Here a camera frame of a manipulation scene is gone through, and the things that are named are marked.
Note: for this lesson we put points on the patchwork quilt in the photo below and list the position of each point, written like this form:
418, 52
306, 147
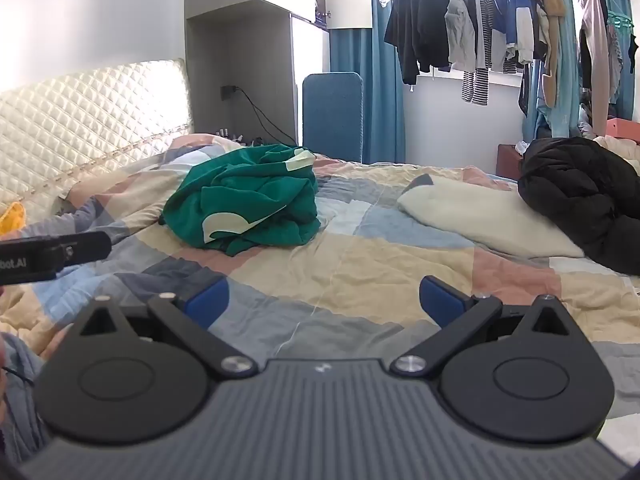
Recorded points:
350, 260

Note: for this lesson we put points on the green hoodie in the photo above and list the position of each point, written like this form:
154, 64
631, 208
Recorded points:
250, 195

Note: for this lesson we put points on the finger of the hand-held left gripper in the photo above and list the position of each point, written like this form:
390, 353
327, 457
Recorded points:
87, 247

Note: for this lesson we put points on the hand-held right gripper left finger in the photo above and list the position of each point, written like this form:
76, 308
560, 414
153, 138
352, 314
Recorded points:
207, 299

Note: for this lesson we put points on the group of small bottles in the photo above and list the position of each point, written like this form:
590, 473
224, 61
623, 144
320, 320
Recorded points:
227, 135

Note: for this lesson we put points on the red-brown box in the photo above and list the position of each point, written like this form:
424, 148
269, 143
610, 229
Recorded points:
507, 162

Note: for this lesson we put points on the blue padded panel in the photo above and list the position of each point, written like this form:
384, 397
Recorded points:
332, 115

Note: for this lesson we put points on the row of hanging clothes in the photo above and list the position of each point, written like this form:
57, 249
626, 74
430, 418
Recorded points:
420, 20

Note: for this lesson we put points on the black wall charger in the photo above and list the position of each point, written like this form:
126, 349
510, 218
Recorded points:
228, 92

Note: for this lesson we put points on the cream fleece blanket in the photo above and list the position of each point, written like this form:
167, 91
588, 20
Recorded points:
475, 215

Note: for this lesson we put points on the black puffer jacket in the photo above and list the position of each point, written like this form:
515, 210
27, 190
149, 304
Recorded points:
575, 195

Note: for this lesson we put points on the cream quilted headboard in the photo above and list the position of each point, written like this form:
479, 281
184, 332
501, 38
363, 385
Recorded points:
75, 120

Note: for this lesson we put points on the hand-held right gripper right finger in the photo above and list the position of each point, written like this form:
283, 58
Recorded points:
440, 300

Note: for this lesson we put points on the pink box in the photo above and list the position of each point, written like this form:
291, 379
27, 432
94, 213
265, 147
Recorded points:
622, 129

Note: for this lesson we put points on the yellow cloth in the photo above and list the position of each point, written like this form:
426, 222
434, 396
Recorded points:
12, 217

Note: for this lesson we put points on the beige cloth bundle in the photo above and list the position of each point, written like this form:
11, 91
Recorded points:
620, 152

